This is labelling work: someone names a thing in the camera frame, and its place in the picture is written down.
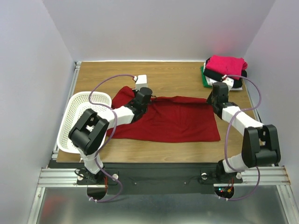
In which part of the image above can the dark red t shirt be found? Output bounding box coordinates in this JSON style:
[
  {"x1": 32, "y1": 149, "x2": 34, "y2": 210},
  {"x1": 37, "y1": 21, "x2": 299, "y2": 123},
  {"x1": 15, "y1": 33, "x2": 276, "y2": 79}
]
[{"x1": 107, "y1": 96, "x2": 221, "y2": 143}]

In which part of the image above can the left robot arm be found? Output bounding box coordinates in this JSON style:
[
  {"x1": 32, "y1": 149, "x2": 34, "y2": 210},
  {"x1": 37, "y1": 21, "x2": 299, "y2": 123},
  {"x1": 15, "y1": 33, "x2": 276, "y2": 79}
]
[{"x1": 68, "y1": 87, "x2": 152, "y2": 184}]

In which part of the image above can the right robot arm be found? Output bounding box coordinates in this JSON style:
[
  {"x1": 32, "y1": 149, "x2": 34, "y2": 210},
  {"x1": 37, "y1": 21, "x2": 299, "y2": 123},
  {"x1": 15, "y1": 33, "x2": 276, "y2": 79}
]
[{"x1": 207, "y1": 82, "x2": 281, "y2": 182}]

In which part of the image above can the green folded t shirt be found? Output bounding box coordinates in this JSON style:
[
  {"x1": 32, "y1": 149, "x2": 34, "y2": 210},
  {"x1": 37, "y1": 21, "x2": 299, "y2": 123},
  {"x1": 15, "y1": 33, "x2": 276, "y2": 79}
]
[{"x1": 200, "y1": 66, "x2": 212, "y2": 88}]

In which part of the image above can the white folded t shirt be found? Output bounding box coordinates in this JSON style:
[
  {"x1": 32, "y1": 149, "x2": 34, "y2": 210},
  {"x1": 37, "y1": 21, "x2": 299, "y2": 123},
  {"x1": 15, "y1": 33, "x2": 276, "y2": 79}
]
[{"x1": 203, "y1": 59, "x2": 242, "y2": 91}]

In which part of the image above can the black folded t shirt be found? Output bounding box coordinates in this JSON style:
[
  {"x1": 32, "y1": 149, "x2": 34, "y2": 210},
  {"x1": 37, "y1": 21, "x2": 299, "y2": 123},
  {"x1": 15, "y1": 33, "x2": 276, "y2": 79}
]
[{"x1": 203, "y1": 69, "x2": 243, "y2": 88}]

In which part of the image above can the pink folded t shirt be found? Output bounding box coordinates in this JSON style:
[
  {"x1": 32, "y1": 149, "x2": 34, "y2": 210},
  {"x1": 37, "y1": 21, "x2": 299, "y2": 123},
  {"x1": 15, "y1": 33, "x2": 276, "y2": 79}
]
[{"x1": 206, "y1": 55, "x2": 248, "y2": 80}]

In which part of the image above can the white perforated plastic basket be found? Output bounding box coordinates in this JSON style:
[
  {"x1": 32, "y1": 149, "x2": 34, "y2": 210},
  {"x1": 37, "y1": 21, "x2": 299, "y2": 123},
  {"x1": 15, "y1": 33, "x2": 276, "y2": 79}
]
[{"x1": 57, "y1": 91, "x2": 112, "y2": 154}]

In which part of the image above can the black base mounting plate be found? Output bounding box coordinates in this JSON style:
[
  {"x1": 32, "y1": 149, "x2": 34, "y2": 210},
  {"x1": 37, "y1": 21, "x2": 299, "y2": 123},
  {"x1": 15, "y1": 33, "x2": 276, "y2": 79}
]
[{"x1": 49, "y1": 161, "x2": 242, "y2": 199}]

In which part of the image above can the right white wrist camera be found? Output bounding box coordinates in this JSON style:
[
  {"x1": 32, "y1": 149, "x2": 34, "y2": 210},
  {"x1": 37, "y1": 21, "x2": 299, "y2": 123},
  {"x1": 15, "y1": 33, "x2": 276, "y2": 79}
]
[{"x1": 222, "y1": 75, "x2": 234, "y2": 91}]

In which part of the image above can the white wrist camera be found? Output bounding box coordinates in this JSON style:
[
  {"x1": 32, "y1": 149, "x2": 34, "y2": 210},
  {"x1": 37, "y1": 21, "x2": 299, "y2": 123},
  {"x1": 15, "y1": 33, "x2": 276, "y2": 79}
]
[
  {"x1": 222, "y1": 75, "x2": 234, "y2": 91},
  {"x1": 133, "y1": 74, "x2": 148, "y2": 91}
]

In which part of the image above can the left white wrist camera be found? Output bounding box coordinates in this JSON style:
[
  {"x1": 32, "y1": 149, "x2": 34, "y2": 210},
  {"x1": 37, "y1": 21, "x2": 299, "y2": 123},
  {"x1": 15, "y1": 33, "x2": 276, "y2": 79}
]
[{"x1": 133, "y1": 74, "x2": 148, "y2": 91}]

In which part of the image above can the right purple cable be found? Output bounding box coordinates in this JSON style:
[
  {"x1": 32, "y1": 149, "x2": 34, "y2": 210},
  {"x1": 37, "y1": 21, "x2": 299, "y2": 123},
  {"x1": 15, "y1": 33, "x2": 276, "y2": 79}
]
[{"x1": 221, "y1": 74, "x2": 262, "y2": 202}]

